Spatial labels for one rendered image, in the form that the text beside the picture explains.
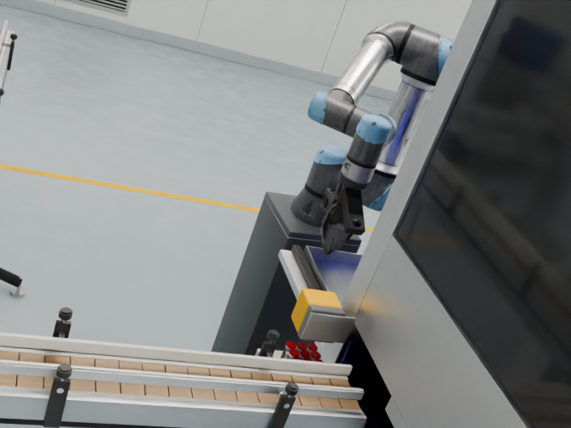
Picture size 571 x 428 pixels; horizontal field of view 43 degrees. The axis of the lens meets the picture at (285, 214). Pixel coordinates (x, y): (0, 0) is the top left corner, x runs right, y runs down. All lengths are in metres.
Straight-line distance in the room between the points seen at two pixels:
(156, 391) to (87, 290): 1.83
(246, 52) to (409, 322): 5.64
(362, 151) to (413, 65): 0.46
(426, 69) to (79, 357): 1.26
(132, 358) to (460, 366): 0.53
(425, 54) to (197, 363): 1.14
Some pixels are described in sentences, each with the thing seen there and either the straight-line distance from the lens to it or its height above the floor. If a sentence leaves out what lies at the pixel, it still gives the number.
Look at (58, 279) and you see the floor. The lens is 3.03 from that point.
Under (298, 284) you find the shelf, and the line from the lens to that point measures 1.69.
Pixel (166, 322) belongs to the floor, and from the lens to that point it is 2.93.
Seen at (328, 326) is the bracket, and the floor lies 1.00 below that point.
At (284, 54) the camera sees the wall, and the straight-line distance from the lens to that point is 6.79.
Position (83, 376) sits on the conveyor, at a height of 0.96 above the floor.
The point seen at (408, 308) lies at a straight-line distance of 1.21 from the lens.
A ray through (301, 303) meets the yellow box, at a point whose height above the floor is 1.01.
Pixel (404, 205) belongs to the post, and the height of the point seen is 1.27.
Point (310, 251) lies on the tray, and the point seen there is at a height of 0.90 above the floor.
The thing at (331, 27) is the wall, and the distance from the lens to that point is 6.84.
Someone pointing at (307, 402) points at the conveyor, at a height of 0.93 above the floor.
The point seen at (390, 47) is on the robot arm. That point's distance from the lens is 2.04.
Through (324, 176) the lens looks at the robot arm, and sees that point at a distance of 2.15.
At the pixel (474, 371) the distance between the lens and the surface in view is 1.06.
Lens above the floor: 1.72
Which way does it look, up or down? 25 degrees down
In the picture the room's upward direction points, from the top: 20 degrees clockwise
